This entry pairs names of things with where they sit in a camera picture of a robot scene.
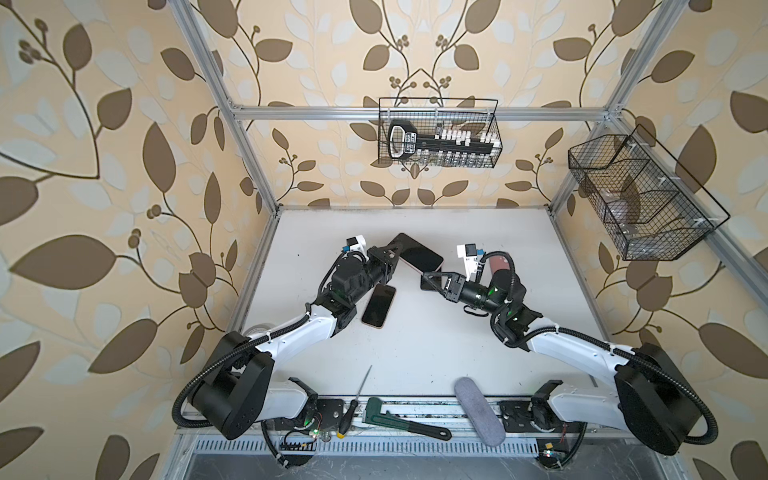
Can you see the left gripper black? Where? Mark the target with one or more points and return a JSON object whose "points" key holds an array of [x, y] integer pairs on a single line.
{"points": [[382, 262]]}

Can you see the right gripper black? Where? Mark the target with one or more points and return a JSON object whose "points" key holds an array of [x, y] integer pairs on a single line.
{"points": [[453, 290]]}

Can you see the pink phone case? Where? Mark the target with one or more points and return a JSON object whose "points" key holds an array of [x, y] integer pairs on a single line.
{"points": [[499, 262]]}

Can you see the blue phone black screen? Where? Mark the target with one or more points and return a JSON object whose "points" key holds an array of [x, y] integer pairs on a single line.
{"points": [[430, 286]]}

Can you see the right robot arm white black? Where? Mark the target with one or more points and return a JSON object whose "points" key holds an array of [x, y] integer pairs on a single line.
{"points": [[640, 390]]}

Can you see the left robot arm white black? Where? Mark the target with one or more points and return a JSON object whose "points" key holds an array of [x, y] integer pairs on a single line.
{"points": [[235, 388]]}

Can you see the white tape roll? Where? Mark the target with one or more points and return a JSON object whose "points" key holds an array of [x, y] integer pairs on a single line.
{"points": [[257, 331]]}

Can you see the green pipe wrench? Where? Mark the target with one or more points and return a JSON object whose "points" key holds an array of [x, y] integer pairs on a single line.
{"points": [[374, 415]]}

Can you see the grey oblong pouch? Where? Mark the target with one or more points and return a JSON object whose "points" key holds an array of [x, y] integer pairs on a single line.
{"points": [[479, 412]]}

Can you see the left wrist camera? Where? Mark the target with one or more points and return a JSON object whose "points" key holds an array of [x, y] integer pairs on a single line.
{"points": [[357, 244]]}

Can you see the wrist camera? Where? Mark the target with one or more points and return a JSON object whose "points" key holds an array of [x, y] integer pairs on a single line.
{"points": [[357, 244], [471, 256]]}

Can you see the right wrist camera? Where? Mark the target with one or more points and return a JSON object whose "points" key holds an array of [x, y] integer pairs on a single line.
{"points": [[471, 256]]}

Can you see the black socket set rail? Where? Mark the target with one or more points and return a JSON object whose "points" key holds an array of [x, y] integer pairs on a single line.
{"points": [[404, 141]]}

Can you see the black wire basket back wall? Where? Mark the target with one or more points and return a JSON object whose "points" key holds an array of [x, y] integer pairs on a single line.
{"points": [[474, 114]]}

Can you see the black wire basket wall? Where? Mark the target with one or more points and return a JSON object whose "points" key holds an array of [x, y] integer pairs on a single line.
{"points": [[652, 205], [474, 114]]}

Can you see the screwdriver black yellow handle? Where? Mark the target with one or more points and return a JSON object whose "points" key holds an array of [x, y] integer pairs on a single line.
{"points": [[346, 420]]}

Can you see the black wire basket right wall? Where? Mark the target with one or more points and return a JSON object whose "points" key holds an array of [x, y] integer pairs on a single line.
{"points": [[652, 205]]}

